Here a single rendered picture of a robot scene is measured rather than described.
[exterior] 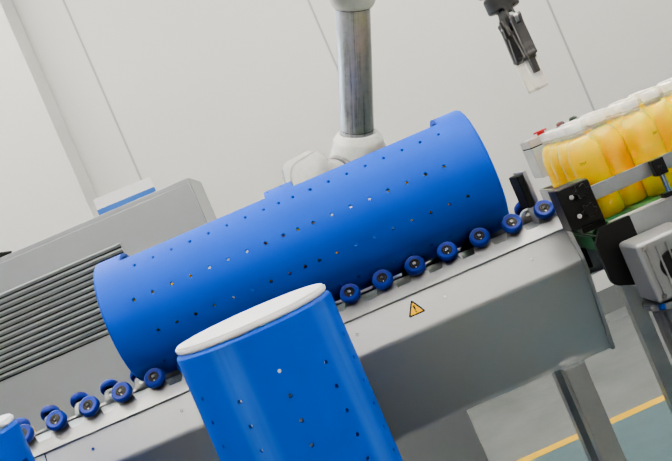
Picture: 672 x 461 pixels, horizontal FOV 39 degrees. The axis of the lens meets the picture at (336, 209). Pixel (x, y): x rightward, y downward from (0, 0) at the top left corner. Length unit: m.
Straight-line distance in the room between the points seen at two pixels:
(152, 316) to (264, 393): 0.56
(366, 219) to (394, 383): 0.35
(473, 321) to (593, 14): 3.42
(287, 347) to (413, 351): 0.56
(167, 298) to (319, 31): 3.17
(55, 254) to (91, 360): 0.42
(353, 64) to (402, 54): 2.29
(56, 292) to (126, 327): 1.76
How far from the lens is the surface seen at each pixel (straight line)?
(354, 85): 2.78
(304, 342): 1.54
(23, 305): 3.83
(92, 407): 2.12
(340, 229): 1.99
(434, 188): 2.01
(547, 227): 2.08
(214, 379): 1.56
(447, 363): 2.07
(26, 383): 3.87
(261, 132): 4.97
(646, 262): 1.88
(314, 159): 2.75
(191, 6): 5.08
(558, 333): 2.12
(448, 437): 2.76
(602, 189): 2.01
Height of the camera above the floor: 1.17
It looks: 1 degrees down
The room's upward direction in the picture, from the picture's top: 23 degrees counter-clockwise
